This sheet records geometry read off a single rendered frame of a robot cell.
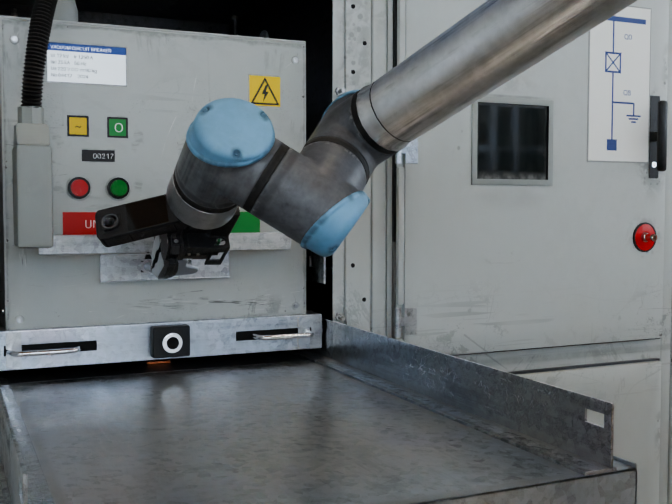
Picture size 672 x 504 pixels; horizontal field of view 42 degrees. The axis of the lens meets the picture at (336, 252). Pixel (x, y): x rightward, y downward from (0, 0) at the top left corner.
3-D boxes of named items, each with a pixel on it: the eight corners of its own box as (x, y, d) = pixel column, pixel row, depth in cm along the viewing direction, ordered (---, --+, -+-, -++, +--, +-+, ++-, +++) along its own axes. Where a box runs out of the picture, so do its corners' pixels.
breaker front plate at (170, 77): (307, 323, 150) (306, 44, 147) (8, 340, 130) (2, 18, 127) (304, 322, 151) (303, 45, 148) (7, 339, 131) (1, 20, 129)
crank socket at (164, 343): (191, 356, 139) (191, 325, 138) (154, 359, 136) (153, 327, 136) (187, 354, 141) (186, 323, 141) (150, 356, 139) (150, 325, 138)
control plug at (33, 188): (54, 247, 122) (52, 123, 121) (17, 248, 120) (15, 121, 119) (48, 245, 129) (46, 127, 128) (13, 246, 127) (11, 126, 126)
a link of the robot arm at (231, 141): (258, 176, 93) (178, 127, 93) (228, 231, 104) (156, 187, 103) (295, 121, 99) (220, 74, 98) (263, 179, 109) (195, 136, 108)
